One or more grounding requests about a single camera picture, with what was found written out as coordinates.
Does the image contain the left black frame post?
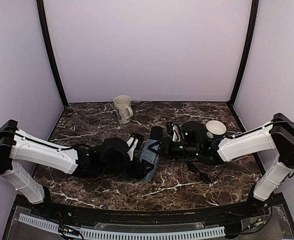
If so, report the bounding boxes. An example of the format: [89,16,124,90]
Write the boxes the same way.
[36,0,69,107]

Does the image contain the right black frame post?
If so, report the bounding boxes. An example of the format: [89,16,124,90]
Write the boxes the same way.
[228,0,259,107]

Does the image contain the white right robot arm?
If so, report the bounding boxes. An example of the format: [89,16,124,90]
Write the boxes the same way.
[142,113,294,217]

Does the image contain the blue textured glasses case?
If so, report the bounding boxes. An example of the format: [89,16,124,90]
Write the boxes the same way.
[140,139,159,183]

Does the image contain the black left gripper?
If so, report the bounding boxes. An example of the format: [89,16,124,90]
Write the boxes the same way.
[100,156,154,180]

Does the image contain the cream ceramic mug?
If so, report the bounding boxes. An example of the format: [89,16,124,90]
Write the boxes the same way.
[113,95,133,124]

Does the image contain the white slotted cable duct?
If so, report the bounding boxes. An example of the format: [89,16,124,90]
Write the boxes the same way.
[18,213,225,240]

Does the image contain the white and green bowl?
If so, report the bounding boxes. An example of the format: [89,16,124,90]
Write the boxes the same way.
[205,120,227,140]

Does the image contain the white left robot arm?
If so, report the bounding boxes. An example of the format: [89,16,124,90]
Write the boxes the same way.
[0,119,155,218]

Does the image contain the black frame post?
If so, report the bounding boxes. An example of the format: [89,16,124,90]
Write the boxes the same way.
[228,0,259,107]
[36,0,69,107]

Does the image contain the black hard glasses case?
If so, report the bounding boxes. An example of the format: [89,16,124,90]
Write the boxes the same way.
[150,126,163,141]

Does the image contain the black frame sunglasses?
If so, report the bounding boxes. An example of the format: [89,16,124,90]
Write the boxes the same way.
[186,161,226,184]

